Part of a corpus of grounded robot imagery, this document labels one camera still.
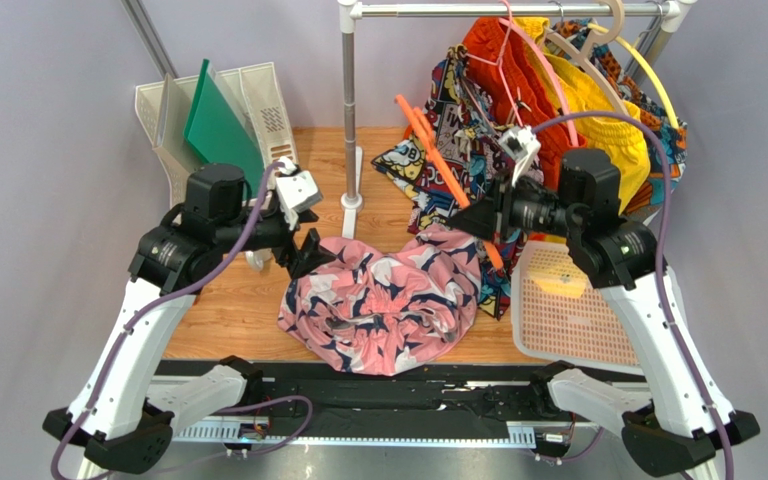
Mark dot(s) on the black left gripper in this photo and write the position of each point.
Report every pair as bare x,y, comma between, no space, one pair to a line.
302,261

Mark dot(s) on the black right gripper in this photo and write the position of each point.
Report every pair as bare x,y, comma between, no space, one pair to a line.
501,214

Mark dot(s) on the pink shark print shorts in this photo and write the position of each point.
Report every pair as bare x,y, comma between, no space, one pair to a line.
375,313

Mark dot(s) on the orange plastic hanger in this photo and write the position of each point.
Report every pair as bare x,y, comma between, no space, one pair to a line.
424,133

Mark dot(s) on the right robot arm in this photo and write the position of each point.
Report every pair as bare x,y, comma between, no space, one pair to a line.
681,422

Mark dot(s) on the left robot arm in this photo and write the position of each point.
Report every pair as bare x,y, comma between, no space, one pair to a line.
119,425

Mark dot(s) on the comic print shorts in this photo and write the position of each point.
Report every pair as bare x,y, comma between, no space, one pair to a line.
477,91

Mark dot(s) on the pink plastic hanger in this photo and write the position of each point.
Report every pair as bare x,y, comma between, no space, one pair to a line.
544,73

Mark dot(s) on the blue orange patterned shorts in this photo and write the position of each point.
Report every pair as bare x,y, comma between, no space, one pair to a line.
642,189

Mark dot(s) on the yellow plastic hanger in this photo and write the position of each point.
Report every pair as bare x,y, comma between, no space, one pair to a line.
660,109

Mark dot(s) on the yellow cup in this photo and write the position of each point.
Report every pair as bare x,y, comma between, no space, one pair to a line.
258,259

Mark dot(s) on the white plastic laundry basket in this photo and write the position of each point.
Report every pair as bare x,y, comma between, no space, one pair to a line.
557,316

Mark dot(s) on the green plastic board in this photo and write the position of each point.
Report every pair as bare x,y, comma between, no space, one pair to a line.
216,127

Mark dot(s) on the white plastic file rack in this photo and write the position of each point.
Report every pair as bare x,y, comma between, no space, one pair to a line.
257,90

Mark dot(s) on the grey plastic board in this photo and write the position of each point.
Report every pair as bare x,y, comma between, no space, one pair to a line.
177,157

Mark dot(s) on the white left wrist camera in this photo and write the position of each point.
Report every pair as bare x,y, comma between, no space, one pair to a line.
296,188

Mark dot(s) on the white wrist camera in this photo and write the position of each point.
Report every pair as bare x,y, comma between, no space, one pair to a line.
522,146
296,188

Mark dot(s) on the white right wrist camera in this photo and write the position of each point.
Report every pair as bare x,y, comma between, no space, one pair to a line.
522,146

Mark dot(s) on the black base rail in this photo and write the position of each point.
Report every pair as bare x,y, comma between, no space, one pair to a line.
436,404

